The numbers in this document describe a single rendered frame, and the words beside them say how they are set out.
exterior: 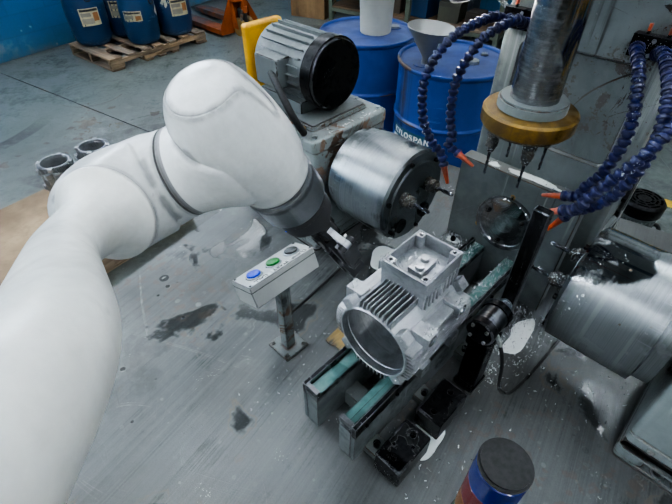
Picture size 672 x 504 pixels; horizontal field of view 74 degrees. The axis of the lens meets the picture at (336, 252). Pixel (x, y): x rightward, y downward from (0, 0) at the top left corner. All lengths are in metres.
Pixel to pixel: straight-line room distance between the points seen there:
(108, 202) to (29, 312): 0.27
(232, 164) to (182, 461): 0.72
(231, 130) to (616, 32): 0.84
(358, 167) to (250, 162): 0.70
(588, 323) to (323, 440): 0.56
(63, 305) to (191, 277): 1.13
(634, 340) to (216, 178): 0.75
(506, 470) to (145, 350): 0.89
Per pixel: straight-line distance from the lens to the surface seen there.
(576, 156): 1.20
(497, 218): 1.18
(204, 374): 1.12
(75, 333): 0.21
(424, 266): 0.84
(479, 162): 1.15
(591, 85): 1.14
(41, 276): 0.25
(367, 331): 0.95
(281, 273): 0.92
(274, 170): 0.46
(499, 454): 0.57
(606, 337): 0.95
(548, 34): 0.90
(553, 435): 1.11
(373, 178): 1.09
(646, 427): 1.05
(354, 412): 0.90
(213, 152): 0.44
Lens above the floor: 1.71
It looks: 42 degrees down
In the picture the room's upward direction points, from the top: straight up
